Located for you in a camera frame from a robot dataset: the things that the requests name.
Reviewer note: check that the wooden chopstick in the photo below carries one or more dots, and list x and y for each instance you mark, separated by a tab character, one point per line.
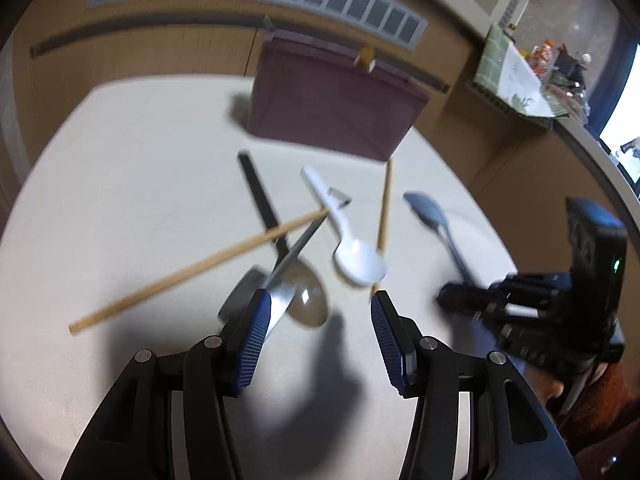
384	210
175	277

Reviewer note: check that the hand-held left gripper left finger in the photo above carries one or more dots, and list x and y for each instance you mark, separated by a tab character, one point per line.
252	345

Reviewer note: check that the white plastic spoon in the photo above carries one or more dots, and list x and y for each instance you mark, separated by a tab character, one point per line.
357	257

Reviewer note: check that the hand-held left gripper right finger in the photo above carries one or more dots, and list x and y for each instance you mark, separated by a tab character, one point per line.
387	345

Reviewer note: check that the wooden spoon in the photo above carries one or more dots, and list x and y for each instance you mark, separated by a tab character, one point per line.
365	60

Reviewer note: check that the purple utensil holder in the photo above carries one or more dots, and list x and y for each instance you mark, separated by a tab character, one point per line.
325	100

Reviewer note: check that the metal spoon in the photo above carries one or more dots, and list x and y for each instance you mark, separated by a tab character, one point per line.
295	255

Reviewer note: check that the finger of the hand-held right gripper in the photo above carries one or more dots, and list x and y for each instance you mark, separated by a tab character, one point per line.
535	340
525	292

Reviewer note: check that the blue plastic spoon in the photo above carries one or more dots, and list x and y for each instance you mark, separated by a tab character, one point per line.
434	217

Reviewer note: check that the green checked towel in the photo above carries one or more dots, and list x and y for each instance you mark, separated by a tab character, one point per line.
510	75

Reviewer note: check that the red snack bag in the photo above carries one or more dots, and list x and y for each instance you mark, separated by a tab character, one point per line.
542	55

